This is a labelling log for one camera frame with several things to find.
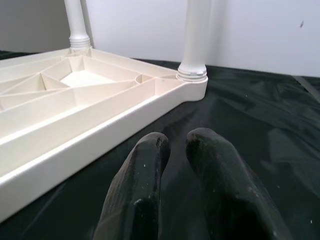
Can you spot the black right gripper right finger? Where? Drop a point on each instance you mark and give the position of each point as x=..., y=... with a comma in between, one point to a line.
x=225, y=190

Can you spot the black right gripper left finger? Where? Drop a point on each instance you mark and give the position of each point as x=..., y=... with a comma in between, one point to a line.
x=140, y=187

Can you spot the white plastic table top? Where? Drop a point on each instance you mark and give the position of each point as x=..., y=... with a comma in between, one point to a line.
x=75, y=105

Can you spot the white plastic table leg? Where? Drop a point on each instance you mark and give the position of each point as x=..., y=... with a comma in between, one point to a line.
x=197, y=37
x=76, y=25

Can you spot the black tablecloth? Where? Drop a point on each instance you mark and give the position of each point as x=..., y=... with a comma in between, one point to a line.
x=250, y=125

